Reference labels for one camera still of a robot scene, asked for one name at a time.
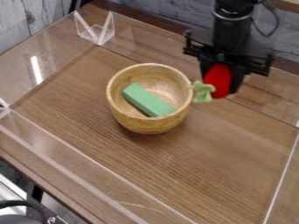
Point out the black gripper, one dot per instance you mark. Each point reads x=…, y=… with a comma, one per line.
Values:
x=229, y=44

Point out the red plush fruit green stem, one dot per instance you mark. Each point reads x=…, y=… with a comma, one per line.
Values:
x=213, y=87

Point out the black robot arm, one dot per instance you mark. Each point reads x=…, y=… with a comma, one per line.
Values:
x=234, y=8

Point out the wooden bowl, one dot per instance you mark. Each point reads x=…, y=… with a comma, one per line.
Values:
x=162, y=81

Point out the green rectangular block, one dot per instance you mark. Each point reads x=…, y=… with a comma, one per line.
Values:
x=145, y=101

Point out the clear acrylic corner bracket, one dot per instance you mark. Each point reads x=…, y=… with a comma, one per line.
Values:
x=96, y=34

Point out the clear acrylic tray wall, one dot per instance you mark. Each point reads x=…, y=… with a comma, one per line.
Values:
x=82, y=184

